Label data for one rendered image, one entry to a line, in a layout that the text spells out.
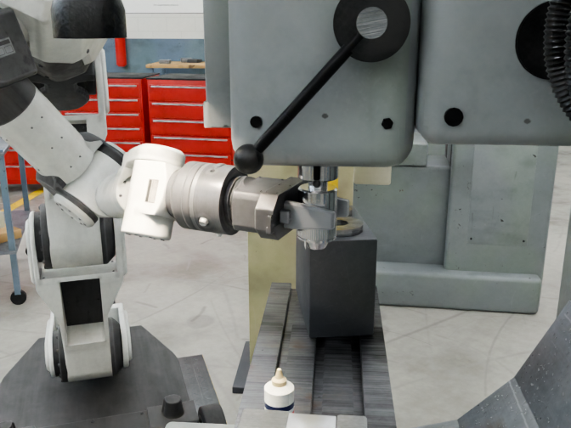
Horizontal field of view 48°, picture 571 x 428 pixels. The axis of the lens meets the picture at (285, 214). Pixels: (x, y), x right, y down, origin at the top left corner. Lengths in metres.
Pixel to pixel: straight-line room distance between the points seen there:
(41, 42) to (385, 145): 0.59
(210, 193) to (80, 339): 0.87
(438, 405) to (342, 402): 1.73
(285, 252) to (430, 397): 0.83
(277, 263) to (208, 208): 1.87
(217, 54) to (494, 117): 0.30
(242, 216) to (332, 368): 0.42
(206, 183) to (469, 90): 0.33
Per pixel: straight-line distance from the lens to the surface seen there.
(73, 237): 1.41
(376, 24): 0.61
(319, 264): 1.14
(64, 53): 1.09
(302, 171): 0.75
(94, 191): 1.08
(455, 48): 0.63
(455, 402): 2.76
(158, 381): 1.75
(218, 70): 0.74
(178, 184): 0.81
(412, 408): 2.69
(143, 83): 5.63
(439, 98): 0.64
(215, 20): 0.74
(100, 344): 1.59
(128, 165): 0.93
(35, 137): 1.04
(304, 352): 1.15
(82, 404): 1.70
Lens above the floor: 1.46
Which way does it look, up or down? 17 degrees down
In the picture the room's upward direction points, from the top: straight up
